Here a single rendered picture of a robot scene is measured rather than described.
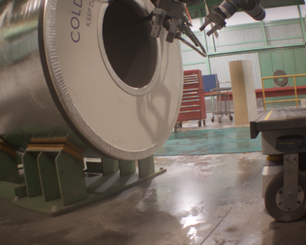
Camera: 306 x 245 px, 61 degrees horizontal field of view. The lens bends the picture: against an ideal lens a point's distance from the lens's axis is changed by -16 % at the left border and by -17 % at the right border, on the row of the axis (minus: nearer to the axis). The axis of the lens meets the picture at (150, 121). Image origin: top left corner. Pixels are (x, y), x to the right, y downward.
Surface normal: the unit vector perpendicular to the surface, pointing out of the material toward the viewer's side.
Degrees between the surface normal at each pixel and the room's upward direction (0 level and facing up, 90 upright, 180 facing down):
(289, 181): 90
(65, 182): 90
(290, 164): 90
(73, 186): 90
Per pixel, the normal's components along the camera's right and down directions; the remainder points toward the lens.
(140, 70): -0.48, -0.46
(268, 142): -0.42, 0.07
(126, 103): 0.86, -0.07
